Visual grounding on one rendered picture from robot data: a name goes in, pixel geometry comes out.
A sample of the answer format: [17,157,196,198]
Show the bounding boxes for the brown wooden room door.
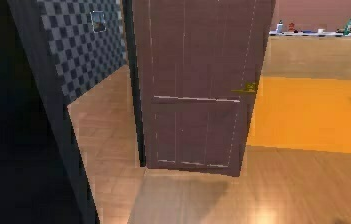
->
[131,0,277,178]

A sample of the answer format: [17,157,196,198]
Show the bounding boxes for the orange floor cloth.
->
[246,76,351,156]

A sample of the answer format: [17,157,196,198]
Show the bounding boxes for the white long shelf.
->
[268,29,351,38]

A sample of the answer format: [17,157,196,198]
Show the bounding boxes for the brass door handle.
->
[230,82,259,95]

